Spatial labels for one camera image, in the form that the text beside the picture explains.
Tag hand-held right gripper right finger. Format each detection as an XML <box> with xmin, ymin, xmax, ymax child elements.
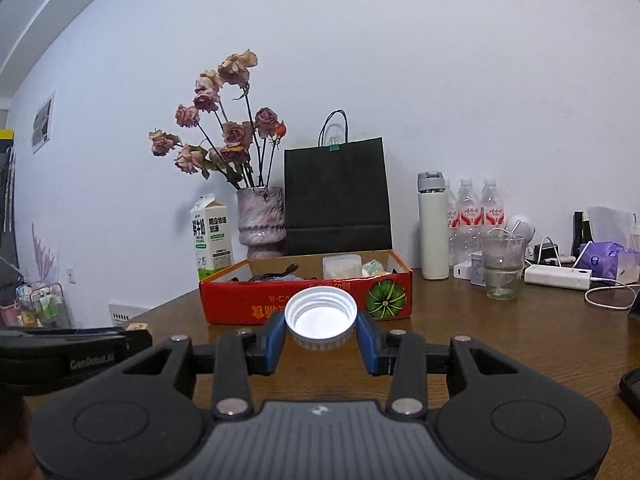
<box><xmin>356</xmin><ymin>312</ymin><xmax>521</xmax><ymax>418</ymax></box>

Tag white wall vent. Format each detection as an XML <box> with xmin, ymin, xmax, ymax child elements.
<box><xmin>109</xmin><ymin>302</ymin><xmax>151</xmax><ymax>328</ymax></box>

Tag wooden desktop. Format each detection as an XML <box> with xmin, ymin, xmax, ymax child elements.
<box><xmin>22</xmin><ymin>272</ymin><xmax>640</xmax><ymax>480</ymax></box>

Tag dried pink roses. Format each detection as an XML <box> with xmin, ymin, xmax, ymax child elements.
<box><xmin>148</xmin><ymin>49</ymin><xmax>288</xmax><ymax>191</ymax></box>

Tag white round fan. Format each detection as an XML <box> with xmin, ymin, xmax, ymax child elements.
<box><xmin>506</xmin><ymin>215</ymin><xmax>536</xmax><ymax>245</ymax></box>

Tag black tall stand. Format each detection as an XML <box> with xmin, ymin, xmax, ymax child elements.
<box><xmin>0</xmin><ymin>130</ymin><xmax>19</xmax><ymax>273</ymax></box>

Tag black paper bag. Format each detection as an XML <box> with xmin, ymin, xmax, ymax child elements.
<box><xmin>284</xmin><ymin>109</ymin><xmax>393</xmax><ymax>257</ymax></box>

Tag white screw lid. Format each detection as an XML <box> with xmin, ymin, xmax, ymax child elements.
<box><xmin>284</xmin><ymin>290</ymin><xmax>358</xmax><ymax>353</ymax></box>

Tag white power strip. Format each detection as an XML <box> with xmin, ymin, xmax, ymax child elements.
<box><xmin>524</xmin><ymin>265</ymin><xmax>593</xmax><ymax>291</ymax></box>

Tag clear glass cup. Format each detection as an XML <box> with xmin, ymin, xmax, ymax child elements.
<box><xmin>481</xmin><ymin>230</ymin><xmax>527</xmax><ymax>302</ymax></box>

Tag white milk carton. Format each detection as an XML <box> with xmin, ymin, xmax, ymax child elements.
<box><xmin>191</xmin><ymin>194</ymin><xmax>235</xmax><ymax>282</ymax></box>

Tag white charging cable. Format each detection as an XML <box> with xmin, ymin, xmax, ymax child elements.
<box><xmin>584</xmin><ymin>276</ymin><xmax>640</xmax><ymax>312</ymax></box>

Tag mottled pink vase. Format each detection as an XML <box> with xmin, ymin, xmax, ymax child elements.
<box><xmin>236</xmin><ymin>186</ymin><xmax>288</xmax><ymax>260</ymax></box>

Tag black charger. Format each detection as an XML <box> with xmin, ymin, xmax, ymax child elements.
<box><xmin>534</xmin><ymin>242</ymin><xmax>560</xmax><ymax>266</ymax></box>

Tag purple plant wall sticker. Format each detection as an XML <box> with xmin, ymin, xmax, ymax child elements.
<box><xmin>30</xmin><ymin>222</ymin><xmax>59</xmax><ymax>281</ymax></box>

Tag clear water bottle red label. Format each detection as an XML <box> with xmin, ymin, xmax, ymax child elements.
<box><xmin>480</xmin><ymin>178</ymin><xmax>507</xmax><ymax>241</ymax></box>
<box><xmin>456</xmin><ymin>178</ymin><xmax>482</xmax><ymax>266</ymax></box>
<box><xmin>445</xmin><ymin>179</ymin><xmax>460</xmax><ymax>268</ymax></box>

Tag red cardboard box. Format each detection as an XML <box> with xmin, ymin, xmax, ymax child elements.
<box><xmin>199</xmin><ymin>250</ymin><xmax>413</xmax><ymax>325</ymax></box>

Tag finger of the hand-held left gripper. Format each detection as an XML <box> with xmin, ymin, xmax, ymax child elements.
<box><xmin>75</xmin><ymin>326</ymin><xmax>153</xmax><ymax>361</ymax></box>

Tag clear plastic container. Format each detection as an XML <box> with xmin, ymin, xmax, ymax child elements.
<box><xmin>322</xmin><ymin>255</ymin><xmax>362</xmax><ymax>279</ymax></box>

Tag purple tissue pack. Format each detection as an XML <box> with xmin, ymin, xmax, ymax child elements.
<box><xmin>575</xmin><ymin>241</ymin><xmax>626</xmax><ymax>286</ymax></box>

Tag black device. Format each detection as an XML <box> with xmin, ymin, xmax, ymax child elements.
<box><xmin>619</xmin><ymin>367</ymin><xmax>640</xmax><ymax>407</ymax></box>

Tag wall poster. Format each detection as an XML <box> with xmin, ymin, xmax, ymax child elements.
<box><xmin>31</xmin><ymin>91</ymin><xmax>56</xmax><ymax>155</ymax></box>

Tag translucent plastic bag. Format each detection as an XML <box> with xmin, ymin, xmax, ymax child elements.
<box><xmin>587</xmin><ymin>206</ymin><xmax>640</xmax><ymax>252</ymax></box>

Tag white thermos bottle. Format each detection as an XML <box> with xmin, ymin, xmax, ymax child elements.
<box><xmin>417</xmin><ymin>171</ymin><xmax>451</xmax><ymax>281</ymax></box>

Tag wire rack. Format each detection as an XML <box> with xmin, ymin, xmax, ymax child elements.
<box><xmin>15</xmin><ymin>282</ymin><xmax>71</xmax><ymax>331</ymax></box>

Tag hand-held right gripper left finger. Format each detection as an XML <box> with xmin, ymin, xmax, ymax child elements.
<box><xmin>120</xmin><ymin>312</ymin><xmax>288</xmax><ymax>418</ymax></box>

